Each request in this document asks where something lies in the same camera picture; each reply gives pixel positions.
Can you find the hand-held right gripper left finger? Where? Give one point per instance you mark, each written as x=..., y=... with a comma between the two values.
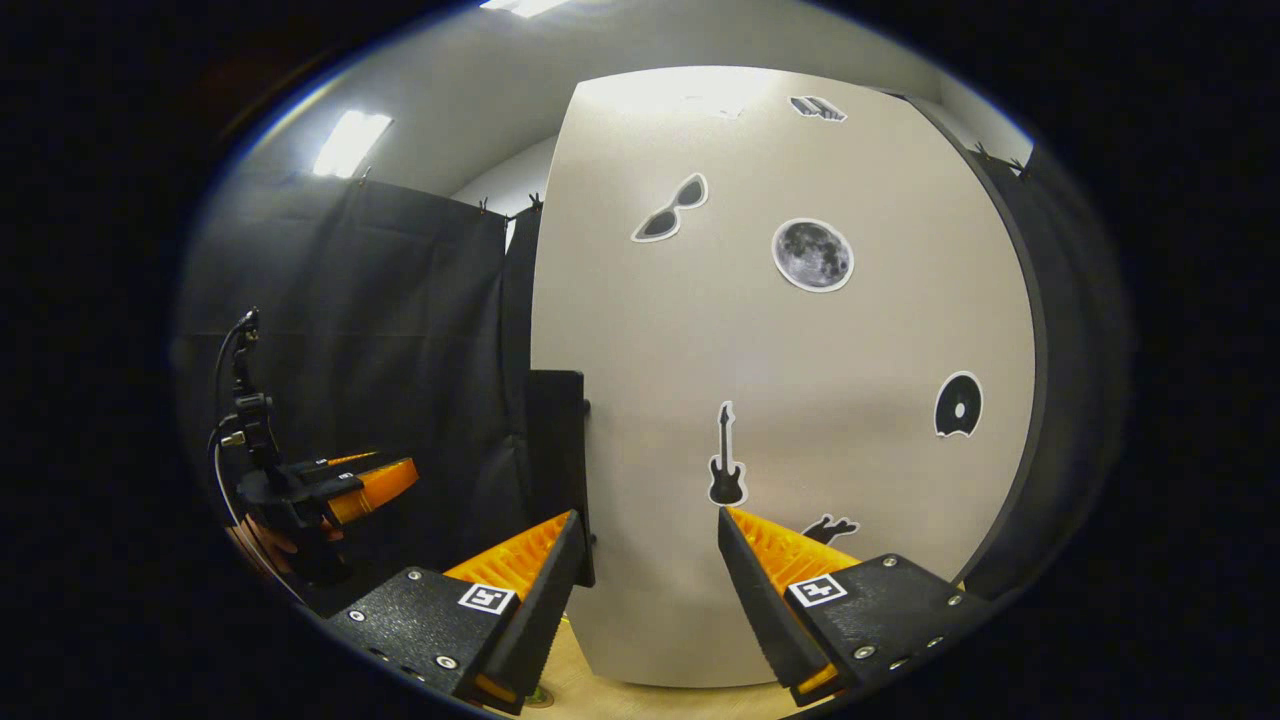
x=535, y=625

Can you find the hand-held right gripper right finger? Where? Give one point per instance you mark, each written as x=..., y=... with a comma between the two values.
x=765, y=610

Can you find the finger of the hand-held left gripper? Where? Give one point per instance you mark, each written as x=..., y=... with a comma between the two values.
x=375, y=490
x=340, y=461

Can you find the white cabinet door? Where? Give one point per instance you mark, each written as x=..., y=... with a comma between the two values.
x=850, y=350

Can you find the ceiling light panel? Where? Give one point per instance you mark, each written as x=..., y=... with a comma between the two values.
x=350, y=142
x=520, y=5

